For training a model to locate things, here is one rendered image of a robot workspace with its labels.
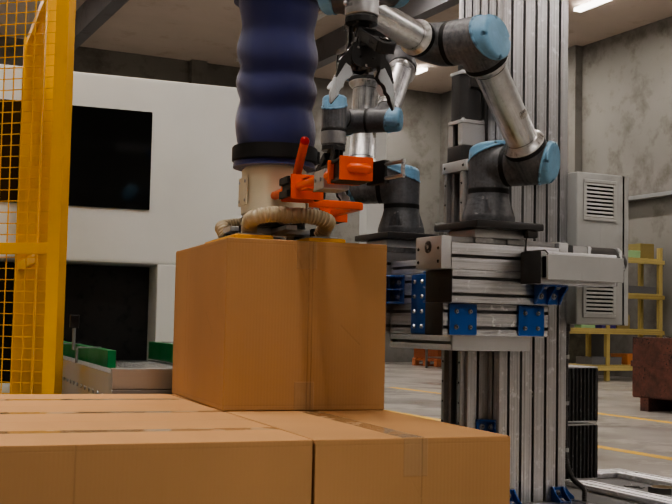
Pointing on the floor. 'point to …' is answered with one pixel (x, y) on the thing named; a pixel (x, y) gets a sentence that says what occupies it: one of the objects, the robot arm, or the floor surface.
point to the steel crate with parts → (652, 373)
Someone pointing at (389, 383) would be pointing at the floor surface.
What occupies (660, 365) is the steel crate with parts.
